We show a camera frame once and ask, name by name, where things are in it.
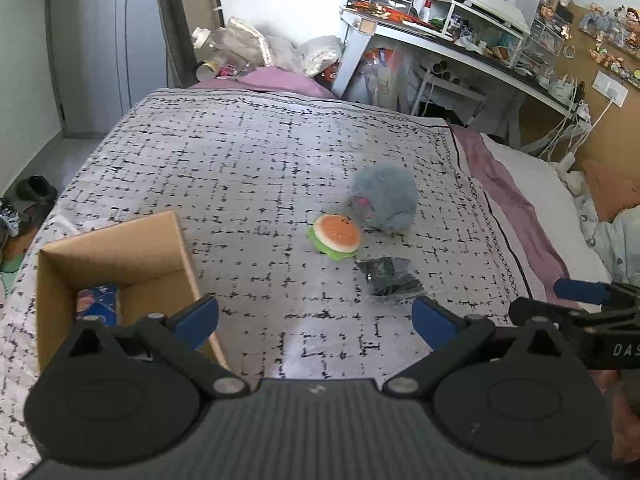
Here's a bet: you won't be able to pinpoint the clear plastic jar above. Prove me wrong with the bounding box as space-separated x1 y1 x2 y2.
191 26 237 79

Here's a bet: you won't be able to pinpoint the black-and-white patterned blanket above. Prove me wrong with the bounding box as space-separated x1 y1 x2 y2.
0 87 568 461

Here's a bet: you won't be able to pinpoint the white desk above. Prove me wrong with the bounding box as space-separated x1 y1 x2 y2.
331 6 592 120

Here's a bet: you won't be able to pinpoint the hamburger squishy toy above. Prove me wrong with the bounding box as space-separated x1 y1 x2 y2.
307 214 362 262

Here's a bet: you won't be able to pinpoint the white cables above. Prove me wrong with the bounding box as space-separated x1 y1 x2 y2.
520 95 617 171

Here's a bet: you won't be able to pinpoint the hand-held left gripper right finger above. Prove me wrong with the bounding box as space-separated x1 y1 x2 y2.
382 294 574 401

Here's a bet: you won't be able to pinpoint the pale printed bedding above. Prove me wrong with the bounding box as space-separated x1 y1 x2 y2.
580 195 640 287

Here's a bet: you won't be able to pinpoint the orange pillow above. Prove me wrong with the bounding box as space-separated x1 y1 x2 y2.
580 157 640 224

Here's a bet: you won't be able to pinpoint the grey door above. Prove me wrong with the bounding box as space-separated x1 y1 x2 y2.
44 0 172 139

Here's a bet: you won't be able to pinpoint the orange bag under desk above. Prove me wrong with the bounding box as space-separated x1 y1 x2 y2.
361 46 402 112

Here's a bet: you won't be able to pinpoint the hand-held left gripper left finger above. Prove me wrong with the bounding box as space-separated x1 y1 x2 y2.
59 294 251 402

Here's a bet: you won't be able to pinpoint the white monitor stand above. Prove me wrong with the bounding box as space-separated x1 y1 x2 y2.
422 0 526 48

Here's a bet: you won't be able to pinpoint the black-framed brown board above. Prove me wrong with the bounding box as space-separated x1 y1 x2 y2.
154 0 227 89

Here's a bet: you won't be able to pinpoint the cork board with figurines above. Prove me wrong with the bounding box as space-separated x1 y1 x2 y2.
515 2 640 181

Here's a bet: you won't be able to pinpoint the green cartoon floor mat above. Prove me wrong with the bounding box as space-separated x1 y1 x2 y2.
0 255 22 307

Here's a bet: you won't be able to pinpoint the grey-blue plush toy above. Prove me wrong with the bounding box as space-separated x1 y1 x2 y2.
348 162 420 235

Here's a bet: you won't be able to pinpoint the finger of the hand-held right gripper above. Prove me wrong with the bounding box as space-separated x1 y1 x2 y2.
553 277 640 307
508 296 596 334

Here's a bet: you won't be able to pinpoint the cardboard tubes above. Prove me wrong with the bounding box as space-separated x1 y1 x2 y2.
429 59 464 84

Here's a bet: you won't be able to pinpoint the crumpled plastic bags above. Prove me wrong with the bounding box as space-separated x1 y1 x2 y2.
227 16 347 79

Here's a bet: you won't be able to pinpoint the white wall socket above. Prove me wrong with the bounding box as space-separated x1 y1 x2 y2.
592 71 629 107

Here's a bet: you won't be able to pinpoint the black cloth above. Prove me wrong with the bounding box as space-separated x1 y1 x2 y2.
355 256 426 306

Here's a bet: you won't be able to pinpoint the brown cardboard box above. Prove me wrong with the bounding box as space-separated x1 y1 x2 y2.
36 211 231 377

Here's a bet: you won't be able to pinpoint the blue printed packet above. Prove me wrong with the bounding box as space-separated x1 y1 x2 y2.
75 284 122 329

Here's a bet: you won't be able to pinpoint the white duvet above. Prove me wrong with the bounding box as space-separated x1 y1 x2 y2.
480 132 614 282

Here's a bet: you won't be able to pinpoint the black slippers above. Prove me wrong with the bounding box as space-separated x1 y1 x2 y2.
15 175 59 207

